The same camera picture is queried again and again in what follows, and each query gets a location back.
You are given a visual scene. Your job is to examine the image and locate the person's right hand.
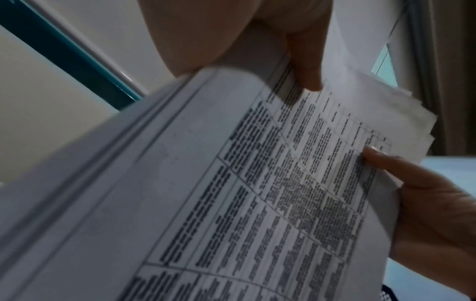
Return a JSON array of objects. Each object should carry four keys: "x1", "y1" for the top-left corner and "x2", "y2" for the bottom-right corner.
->
[{"x1": 362, "y1": 146, "x2": 476, "y2": 295}]

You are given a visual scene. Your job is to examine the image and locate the person's left hand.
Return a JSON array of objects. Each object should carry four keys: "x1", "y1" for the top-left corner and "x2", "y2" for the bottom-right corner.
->
[{"x1": 135, "y1": 0, "x2": 334, "y2": 92}]

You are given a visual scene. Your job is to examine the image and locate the black mesh paper tray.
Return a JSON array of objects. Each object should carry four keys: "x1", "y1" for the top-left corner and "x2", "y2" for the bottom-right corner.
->
[{"x1": 379, "y1": 283, "x2": 401, "y2": 301}]

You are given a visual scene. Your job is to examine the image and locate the printed paper bundle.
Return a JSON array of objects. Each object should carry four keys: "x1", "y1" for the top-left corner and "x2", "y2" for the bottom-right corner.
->
[{"x1": 0, "y1": 0, "x2": 438, "y2": 301}]

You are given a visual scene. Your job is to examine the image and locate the frosted glass partition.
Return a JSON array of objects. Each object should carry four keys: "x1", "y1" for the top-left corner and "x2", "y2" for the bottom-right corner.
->
[{"x1": 383, "y1": 155, "x2": 476, "y2": 301}]

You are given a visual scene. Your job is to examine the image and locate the wide grey roller blind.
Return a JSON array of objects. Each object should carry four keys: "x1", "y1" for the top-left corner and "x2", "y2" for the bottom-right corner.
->
[{"x1": 33, "y1": 0, "x2": 176, "y2": 95}]

